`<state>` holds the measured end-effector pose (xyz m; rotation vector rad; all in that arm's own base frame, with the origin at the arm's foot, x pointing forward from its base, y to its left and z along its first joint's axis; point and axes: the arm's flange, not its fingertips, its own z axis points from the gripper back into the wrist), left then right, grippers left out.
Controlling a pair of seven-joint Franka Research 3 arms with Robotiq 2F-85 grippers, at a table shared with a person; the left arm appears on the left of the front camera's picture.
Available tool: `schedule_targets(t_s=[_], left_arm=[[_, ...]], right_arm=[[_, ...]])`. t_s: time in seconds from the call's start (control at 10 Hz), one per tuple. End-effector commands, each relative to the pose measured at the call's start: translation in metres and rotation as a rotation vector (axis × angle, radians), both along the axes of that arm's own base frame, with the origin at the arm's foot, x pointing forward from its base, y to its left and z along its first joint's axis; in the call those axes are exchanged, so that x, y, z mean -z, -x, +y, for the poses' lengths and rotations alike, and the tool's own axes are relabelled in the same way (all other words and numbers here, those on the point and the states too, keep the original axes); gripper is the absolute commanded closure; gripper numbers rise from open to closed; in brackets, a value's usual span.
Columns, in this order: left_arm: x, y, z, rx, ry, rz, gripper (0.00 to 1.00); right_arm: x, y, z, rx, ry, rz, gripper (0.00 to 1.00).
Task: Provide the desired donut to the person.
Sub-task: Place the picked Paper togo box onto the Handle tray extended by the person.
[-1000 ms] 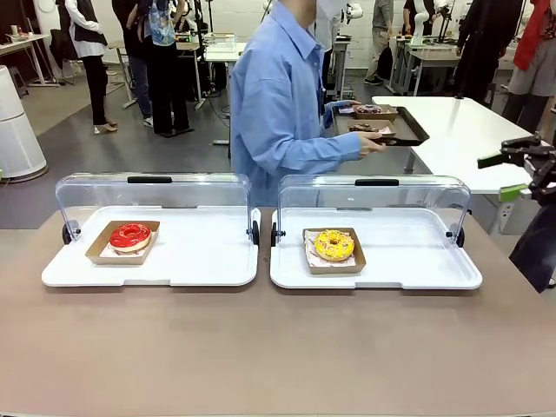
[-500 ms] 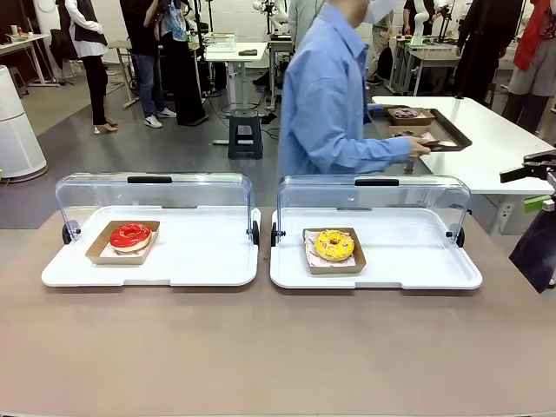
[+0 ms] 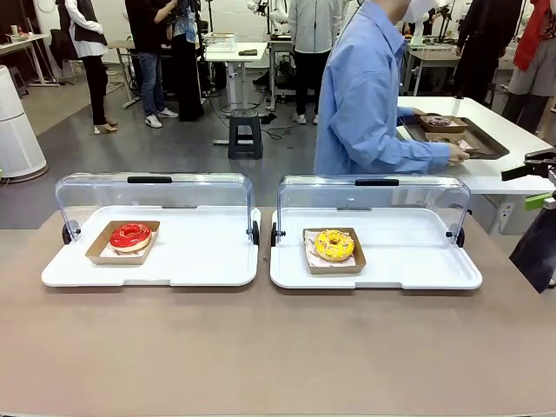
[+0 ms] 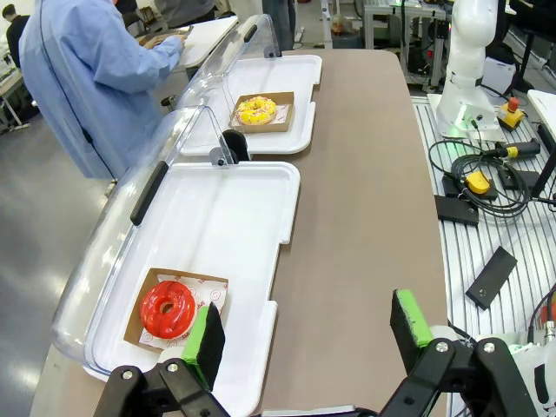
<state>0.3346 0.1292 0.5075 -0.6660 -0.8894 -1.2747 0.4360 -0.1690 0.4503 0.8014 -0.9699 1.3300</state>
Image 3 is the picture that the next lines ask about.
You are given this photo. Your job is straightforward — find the person in black clothes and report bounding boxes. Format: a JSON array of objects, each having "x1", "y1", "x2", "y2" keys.
[{"x1": 453, "y1": 0, "x2": 523, "y2": 106}]

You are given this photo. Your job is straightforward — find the yellow sprinkled donut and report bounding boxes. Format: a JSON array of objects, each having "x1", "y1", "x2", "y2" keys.
[{"x1": 314, "y1": 229, "x2": 356, "y2": 262}]

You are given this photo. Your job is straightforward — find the cardboard tray of purple donut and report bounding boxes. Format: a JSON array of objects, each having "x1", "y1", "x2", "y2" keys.
[{"x1": 417, "y1": 113, "x2": 470, "y2": 134}]

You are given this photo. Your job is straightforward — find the white air purifier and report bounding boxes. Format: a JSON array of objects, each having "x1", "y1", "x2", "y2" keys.
[{"x1": 0, "y1": 64, "x2": 49, "y2": 180}]

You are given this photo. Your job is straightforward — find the person in blue patterned shirt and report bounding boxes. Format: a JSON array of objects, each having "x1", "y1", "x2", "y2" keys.
[{"x1": 170, "y1": 0, "x2": 206, "y2": 123}]

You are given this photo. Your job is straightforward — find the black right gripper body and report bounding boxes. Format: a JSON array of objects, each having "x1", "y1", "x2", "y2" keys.
[{"x1": 522, "y1": 147, "x2": 556, "y2": 177}]

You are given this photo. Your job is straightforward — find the person's right hand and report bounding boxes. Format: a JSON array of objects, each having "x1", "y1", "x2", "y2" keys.
[{"x1": 447, "y1": 144, "x2": 473, "y2": 169}]

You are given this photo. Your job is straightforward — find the person in dark shirt and jeans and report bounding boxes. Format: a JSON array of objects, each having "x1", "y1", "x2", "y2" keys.
[{"x1": 124, "y1": 0, "x2": 180, "y2": 130}]

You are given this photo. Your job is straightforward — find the large white table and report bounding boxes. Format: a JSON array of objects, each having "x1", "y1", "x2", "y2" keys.
[{"x1": 394, "y1": 96, "x2": 556, "y2": 236}]

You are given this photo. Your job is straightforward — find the dark purple sprinkled donut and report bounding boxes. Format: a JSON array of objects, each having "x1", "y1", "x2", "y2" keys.
[{"x1": 422, "y1": 114, "x2": 453, "y2": 129}]

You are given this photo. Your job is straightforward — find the red glazed donut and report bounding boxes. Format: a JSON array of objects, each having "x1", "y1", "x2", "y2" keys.
[{"x1": 109, "y1": 222, "x2": 154, "y2": 255}]

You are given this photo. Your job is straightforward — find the black serving tray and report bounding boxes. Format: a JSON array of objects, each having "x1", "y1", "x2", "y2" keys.
[{"x1": 400, "y1": 109, "x2": 511, "y2": 162}]

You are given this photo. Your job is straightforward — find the cardboard tray of yellow donut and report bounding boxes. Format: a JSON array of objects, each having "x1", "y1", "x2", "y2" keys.
[{"x1": 301, "y1": 227, "x2": 367, "y2": 275}]

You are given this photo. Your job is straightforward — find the person with red scarf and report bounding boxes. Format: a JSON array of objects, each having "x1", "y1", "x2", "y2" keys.
[{"x1": 501, "y1": 0, "x2": 556, "y2": 136}]

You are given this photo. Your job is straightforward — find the grey background workbench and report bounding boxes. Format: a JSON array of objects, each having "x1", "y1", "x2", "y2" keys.
[{"x1": 407, "y1": 45, "x2": 462, "y2": 97}]

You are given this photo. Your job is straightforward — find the person in black vest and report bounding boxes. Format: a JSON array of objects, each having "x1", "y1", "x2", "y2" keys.
[{"x1": 58, "y1": 0, "x2": 119, "y2": 136}]

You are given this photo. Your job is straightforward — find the light wooden background table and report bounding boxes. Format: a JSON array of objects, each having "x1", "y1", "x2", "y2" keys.
[{"x1": 0, "y1": 33, "x2": 61, "y2": 89}]

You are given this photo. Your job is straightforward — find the clear display lid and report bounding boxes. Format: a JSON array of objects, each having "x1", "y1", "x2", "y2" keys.
[
  {"x1": 54, "y1": 172, "x2": 261, "y2": 247},
  {"x1": 271, "y1": 175, "x2": 473, "y2": 248}
]

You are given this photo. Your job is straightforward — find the white display tray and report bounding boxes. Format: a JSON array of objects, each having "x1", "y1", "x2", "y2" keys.
[
  {"x1": 268, "y1": 207, "x2": 484, "y2": 291},
  {"x1": 41, "y1": 206, "x2": 261, "y2": 288}
]

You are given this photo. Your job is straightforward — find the cardboard tray of red donut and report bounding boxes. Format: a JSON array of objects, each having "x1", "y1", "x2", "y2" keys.
[{"x1": 84, "y1": 220, "x2": 162, "y2": 267}]

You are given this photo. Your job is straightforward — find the person in white jacket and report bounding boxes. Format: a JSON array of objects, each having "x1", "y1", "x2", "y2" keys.
[{"x1": 288, "y1": 0, "x2": 342, "y2": 126}]

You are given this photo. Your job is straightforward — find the white standing desk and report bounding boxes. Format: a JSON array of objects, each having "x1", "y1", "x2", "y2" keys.
[{"x1": 204, "y1": 40, "x2": 268, "y2": 145}]

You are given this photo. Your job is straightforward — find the black step stool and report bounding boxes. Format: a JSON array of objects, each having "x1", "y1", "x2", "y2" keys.
[{"x1": 227, "y1": 109, "x2": 264, "y2": 161}]

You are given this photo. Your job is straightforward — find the person's right forearm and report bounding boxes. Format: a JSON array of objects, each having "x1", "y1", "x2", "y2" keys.
[{"x1": 381, "y1": 129, "x2": 453, "y2": 165}]

